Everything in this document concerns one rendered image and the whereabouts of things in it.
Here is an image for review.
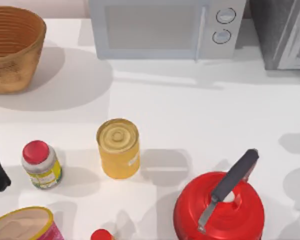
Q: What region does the small red-capped bottle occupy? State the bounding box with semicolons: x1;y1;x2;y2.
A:
90;228;113;240

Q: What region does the yellow can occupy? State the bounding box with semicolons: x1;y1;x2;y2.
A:
96;118;141;180

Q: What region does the microwave knob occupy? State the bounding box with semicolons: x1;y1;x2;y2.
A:
215;7;237;24
211;28;232;45

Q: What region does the red kettle with black handle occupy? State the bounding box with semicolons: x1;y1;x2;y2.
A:
173;148;265;240

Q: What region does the red-capped jar with yellow label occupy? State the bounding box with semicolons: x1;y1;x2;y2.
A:
21;140;64;190

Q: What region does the pink and yellow tub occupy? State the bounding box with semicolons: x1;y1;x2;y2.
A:
0;206;65;240

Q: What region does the brown woven basket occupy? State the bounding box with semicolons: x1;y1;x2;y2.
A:
0;5;47;95

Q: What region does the pale microwave oven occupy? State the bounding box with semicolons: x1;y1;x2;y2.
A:
87;0;248;63

